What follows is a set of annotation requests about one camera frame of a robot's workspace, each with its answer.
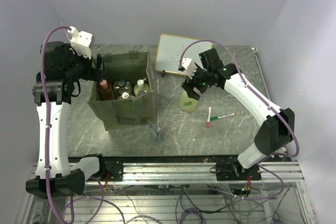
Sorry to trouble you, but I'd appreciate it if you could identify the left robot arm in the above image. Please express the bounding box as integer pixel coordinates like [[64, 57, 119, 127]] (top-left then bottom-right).
[[26, 41, 107, 199]]

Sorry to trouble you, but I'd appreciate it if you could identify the green bottle beige pump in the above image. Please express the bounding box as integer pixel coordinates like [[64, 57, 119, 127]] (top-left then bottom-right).
[[180, 91, 198, 112]]

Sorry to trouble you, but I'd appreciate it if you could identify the green canvas bag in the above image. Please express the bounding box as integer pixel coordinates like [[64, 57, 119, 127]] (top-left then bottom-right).
[[88, 51, 157, 131]]

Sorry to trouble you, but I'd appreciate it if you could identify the orange bottle pink cap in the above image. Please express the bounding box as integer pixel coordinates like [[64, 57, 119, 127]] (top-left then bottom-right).
[[99, 79, 113, 100]]

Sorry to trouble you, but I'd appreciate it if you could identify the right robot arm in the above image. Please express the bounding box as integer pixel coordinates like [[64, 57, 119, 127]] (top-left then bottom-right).
[[179, 48, 295, 180]]

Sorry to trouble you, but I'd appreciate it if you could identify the yellow-green lotion bottle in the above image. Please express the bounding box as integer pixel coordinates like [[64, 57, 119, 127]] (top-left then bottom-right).
[[133, 78, 150, 97]]

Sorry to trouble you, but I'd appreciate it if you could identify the amber pump soap bottle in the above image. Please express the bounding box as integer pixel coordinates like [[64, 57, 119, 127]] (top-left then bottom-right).
[[118, 92, 134, 100]]

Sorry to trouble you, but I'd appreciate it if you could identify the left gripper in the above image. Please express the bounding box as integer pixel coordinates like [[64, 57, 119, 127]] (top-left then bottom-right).
[[64, 42, 106, 82]]

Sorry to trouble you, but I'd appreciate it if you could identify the pink whiteboard marker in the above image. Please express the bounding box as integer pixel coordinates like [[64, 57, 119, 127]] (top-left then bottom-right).
[[206, 106, 212, 129]]

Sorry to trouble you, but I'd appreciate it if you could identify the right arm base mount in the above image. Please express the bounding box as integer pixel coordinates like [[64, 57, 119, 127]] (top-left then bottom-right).
[[211, 155, 261, 181]]

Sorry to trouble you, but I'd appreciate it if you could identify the clear bottle black label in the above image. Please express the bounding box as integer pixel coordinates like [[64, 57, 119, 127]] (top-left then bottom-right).
[[113, 80, 133, 98]]

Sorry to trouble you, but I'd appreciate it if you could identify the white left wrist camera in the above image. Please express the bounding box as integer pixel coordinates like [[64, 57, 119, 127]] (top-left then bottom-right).
[[67, 26, 95, 59]]

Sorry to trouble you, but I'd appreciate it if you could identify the small whiteboard with stand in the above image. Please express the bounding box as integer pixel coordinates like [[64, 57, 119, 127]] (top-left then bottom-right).
[[154, 34, 213, 76]]

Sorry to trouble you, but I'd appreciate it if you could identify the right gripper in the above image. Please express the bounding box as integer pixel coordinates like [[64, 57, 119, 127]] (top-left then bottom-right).
[[182, 63, 212, 100]]

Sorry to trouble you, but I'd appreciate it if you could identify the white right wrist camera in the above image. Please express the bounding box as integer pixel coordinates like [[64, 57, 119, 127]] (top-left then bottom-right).
[[178, 58, 197, 79]]

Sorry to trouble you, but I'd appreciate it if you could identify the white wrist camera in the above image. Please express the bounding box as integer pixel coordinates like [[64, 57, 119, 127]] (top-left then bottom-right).
[[67, 26, 95, 59], [178, 58, 197, 79]]

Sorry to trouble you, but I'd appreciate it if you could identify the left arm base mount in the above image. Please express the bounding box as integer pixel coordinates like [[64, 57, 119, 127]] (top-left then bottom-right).
[[106, 161, 124, 182]]

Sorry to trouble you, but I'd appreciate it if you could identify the green whiteboard marker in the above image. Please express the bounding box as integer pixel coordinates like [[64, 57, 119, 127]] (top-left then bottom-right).
[[210, 113, 236, 121]]

